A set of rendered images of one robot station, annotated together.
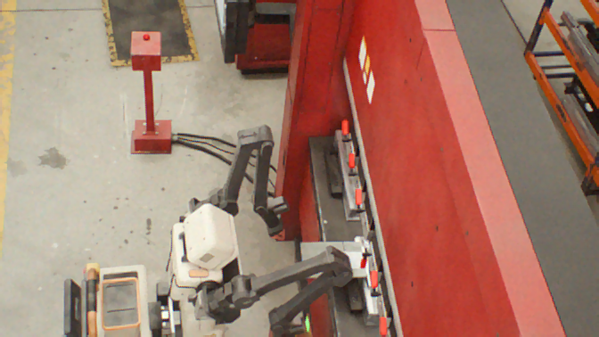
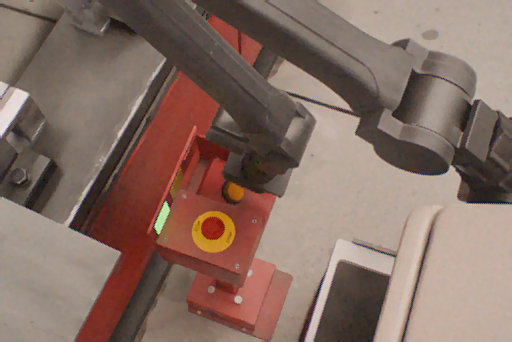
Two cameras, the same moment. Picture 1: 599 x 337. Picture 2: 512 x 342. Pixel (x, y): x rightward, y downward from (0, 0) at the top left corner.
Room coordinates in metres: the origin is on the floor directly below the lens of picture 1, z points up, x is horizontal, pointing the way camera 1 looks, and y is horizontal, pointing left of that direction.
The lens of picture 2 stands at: (2.03, 0.16, 1.80)
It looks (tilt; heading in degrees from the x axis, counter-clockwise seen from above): 69 degrees down; 215
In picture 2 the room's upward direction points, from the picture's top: 1 degrees clockwise
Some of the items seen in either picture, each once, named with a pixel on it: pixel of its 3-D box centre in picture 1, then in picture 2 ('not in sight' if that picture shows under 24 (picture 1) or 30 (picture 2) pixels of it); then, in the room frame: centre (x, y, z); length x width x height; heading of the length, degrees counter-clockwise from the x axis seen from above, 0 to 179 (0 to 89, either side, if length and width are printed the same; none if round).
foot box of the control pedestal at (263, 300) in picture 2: not in sight; (240, 289); (1.79, -0.05, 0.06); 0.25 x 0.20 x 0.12; 106
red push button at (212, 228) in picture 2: not in sight; (213, 229); (1.84, -0.05, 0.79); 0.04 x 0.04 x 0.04
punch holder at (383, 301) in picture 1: (393, 300); not in sight; (1.75, -0.42, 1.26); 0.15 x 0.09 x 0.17; 12
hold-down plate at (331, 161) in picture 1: (332, 170); not in sight; (2.69, -0.16, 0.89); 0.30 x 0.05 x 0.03; 12
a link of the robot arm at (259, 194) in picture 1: (261, 172); not in sight; (2.15, 0.14, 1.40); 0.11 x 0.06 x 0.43; 17
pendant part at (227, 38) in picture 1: (232, 3); not in sight; (3.18, 0.43, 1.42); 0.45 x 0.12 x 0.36; 16
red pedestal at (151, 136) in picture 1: (149, 94); not in sight; (3.54, 0.95, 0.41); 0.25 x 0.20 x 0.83; 102
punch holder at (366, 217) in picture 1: (375, 215); not in sight; (2.14, -0.34, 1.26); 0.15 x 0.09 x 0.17; 12
